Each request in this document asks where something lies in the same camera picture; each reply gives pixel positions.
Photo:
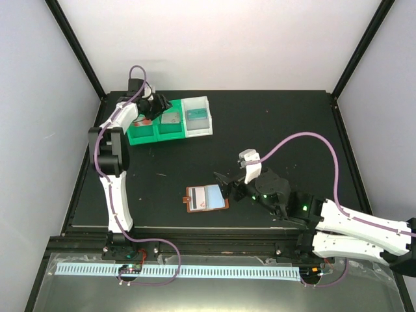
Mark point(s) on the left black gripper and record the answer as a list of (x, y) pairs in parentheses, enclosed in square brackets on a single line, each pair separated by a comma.
[(162, 106)]

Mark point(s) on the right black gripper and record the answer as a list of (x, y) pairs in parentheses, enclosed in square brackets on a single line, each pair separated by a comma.
[(227, 189)]

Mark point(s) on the brown leather card holder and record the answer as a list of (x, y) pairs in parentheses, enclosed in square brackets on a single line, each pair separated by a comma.
[(187, 199)]

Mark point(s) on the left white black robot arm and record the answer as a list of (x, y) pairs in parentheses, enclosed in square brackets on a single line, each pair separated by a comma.
[(109, 155)]

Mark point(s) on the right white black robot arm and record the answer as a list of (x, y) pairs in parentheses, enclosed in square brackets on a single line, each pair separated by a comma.
[(326, 229)]

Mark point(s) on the red spotted card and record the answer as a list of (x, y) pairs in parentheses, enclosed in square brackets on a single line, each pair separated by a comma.
[(143, 122)]

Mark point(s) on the light blue card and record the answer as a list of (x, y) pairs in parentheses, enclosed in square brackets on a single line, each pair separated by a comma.
[(214, 197)]

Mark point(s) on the teal card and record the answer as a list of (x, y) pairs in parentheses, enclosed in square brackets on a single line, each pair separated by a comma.
[(197, 114)]

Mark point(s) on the middle green bin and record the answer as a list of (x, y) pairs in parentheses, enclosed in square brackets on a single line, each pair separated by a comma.
[(172, 131)]

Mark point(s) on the green bin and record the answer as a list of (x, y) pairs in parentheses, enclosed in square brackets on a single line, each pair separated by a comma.
[(172, 131), (144, 134)]

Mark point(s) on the left green bin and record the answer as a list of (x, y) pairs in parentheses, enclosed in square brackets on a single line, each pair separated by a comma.
[(144, 134)]

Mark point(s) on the white translucent bin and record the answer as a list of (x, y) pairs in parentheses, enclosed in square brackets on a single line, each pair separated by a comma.
[(197, 128)]

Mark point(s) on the small circuit board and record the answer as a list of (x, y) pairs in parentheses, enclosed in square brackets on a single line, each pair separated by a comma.
[(130, 269)]

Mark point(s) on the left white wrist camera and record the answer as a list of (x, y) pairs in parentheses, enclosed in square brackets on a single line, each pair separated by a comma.
[(148, 91)]

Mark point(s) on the white slotted cable duct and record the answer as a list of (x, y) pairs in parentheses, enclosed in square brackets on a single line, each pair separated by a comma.
[(286, 273)]

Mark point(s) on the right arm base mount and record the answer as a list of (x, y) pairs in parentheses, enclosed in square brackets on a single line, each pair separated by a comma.
[(299, 253)]

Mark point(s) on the left black frame post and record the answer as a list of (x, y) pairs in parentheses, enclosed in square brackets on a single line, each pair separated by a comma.
[(71, 38)]

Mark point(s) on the black frame post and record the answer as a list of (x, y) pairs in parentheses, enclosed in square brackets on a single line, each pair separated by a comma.
[(71, 38), (370, 32)]

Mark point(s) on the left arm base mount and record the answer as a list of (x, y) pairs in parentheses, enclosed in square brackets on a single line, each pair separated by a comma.
[(120, 249)]

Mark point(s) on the right black frame post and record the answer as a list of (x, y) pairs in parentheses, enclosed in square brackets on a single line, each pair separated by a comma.
[(370, 32)]

